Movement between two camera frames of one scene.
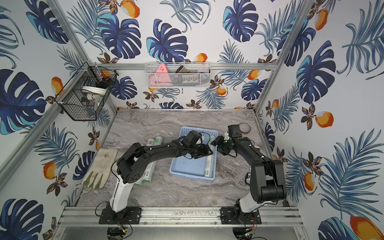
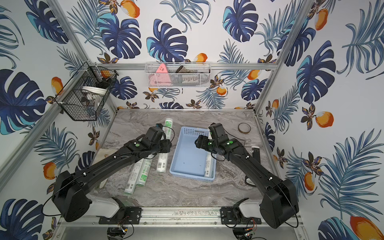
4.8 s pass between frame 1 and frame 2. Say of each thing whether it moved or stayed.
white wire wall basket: stayed
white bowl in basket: stayed
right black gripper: moved
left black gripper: moved
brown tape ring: stayed
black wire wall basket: stayed
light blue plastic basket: stayed
